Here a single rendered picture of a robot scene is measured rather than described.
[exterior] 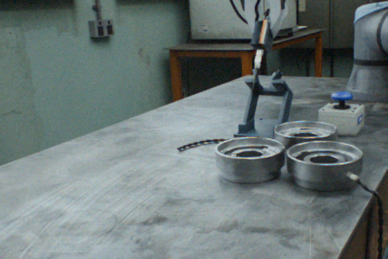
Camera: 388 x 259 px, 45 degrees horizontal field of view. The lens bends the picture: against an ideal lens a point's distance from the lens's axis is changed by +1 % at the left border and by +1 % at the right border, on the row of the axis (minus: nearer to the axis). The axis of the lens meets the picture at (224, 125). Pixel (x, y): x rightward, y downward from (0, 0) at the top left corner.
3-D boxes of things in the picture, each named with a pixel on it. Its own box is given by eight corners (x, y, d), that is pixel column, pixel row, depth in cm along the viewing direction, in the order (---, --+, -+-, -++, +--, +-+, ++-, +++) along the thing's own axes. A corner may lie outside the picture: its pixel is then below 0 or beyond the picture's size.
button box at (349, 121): (355, 136, 86) (356, 111, 85) (318, 133, 90) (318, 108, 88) (365, 125, 93) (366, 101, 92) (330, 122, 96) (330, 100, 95)
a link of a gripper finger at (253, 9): (268, 36, 92) (271, -13, 90) (256, 39, 87) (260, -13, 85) (253, 34, 94) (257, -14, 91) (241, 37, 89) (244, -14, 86)
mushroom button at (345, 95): (349, 120, 88) (350, 95, 86) (328, 119, 89) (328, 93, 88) (354, 115, 91) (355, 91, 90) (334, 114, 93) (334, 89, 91)
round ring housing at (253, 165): (260, 190, 64) (260, 163, 63) (201, 176, 70) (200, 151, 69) (297, 167, 72) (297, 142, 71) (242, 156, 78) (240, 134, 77)
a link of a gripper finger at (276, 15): (296, 33, 90) (290, -16, 88) (285, 36, 85) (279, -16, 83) (280, 35, 91) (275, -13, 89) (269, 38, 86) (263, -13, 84)
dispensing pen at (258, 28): (240, 86, 83) (258, 3, 87) (249, 95, 86) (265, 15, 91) (251, 86, 82) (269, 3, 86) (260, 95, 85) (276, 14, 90)
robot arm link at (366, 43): (381, 52, 124) (383, 0, 120) (420, 57, 112) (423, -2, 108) (343, 57, 120) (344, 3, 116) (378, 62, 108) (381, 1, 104)
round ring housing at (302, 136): (341, 161, 74) (341, 136, 73) (274, 162, 75) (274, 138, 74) (333, 142, 84) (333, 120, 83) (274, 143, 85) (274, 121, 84)
